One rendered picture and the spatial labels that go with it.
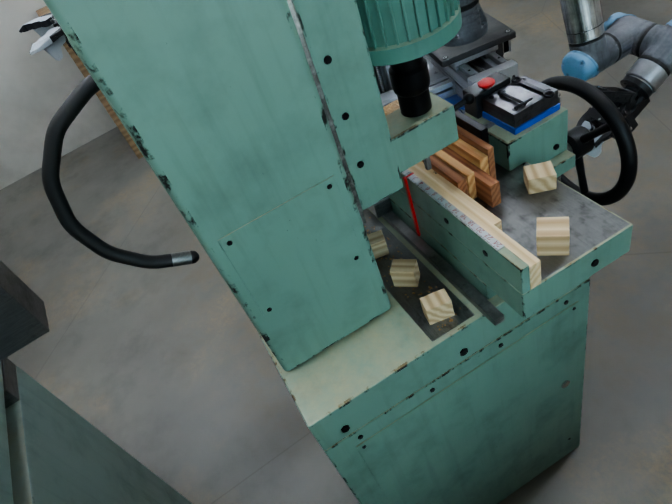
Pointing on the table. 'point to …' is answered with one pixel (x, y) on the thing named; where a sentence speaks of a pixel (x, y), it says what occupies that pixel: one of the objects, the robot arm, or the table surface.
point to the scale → (455, 211)
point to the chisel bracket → (422, 132)
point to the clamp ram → (473, 126)
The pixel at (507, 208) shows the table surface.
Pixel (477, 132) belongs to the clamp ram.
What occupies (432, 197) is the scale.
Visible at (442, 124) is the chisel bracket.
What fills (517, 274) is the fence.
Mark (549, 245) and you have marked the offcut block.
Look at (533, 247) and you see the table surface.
